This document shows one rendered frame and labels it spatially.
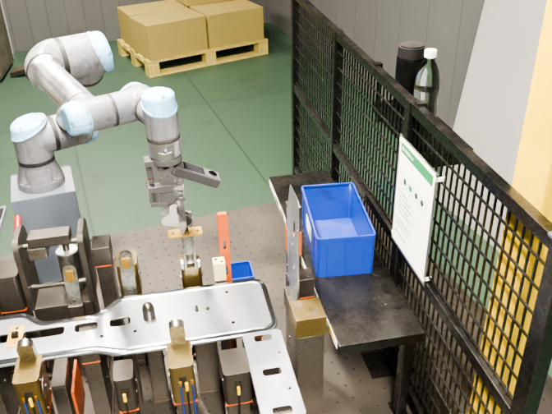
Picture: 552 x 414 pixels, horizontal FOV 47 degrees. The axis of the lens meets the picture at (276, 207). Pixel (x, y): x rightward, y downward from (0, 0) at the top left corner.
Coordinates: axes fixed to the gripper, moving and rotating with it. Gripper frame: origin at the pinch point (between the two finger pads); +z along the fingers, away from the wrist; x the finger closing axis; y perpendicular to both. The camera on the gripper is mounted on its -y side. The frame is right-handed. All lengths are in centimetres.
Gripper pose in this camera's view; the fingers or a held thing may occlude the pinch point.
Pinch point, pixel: (184, 227)
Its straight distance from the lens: 159.0
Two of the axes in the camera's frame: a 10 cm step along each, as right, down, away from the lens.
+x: 2.0, 5.0, -8.4
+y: -9.8, 1.3, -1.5
